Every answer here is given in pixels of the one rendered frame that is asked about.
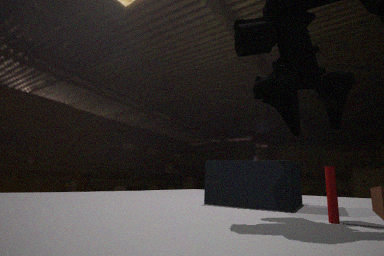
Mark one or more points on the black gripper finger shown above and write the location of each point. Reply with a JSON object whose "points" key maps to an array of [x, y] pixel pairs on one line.
{"points": [[334, 102], [286, 103]]}

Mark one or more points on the red peg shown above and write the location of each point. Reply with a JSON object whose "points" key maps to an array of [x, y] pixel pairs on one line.
{"points": [[331, 190]]}

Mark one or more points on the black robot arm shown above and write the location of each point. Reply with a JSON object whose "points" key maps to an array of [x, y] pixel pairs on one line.
{"points": [[284, 22]]}

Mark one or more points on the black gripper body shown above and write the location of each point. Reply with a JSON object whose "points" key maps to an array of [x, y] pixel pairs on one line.
{"points": [[300, 69]]}

